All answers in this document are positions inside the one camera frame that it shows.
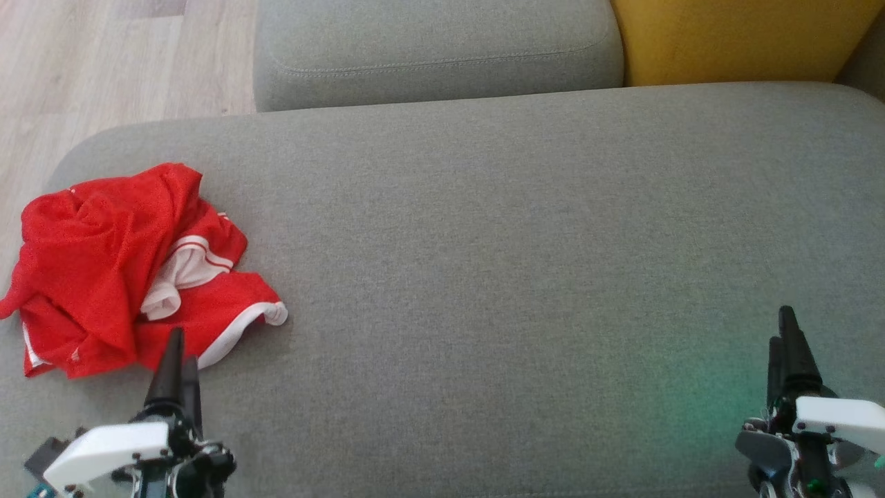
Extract red Bulls jersey white sleeves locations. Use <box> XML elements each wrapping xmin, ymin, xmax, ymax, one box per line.
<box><xmin>0</xmin><ymin>163</ymin><xmax>248</xmax><ymax>379</ymax></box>

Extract grey sofa back cushion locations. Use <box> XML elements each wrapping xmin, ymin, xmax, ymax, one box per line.
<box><xmin>253</xmin><ymin>0</ymin><xmax>625</xmax><ymax>113</ymax></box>

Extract grey sofa corner cushion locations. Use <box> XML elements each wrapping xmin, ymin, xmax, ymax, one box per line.
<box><xmin>835</xmin><ymin>10</ymin><xmax>885</xmax><ymax>104</ymax></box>

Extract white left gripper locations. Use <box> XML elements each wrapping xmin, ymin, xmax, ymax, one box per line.
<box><xmin>43</xmin><ymin>328</ymin><xmax>237</xmax><ymax>498</ymax></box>

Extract large grey sofa seat cushion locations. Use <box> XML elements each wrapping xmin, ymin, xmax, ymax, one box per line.
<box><xmin>0</xmin><ymin>82</ymin><xmax>885</xmax><ymax>498</ymax></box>

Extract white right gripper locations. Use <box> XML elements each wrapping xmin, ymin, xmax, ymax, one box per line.
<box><xmin>736</xmin><ymin>306</ymin><xmax>885</xmax><ymax>498</ymax></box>

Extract yellow sofa pillow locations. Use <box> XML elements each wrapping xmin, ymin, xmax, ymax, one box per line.
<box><xmin>610</xmin><ymin>0</ymin><xmax>885</xmax><ymax>87</ymax></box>

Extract red mesh shorts white trim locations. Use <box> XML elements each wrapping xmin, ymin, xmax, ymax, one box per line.
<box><xmin>21</xmin><ymin>271</ymin><xmax>289</xmax><ymax>379</ymax></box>

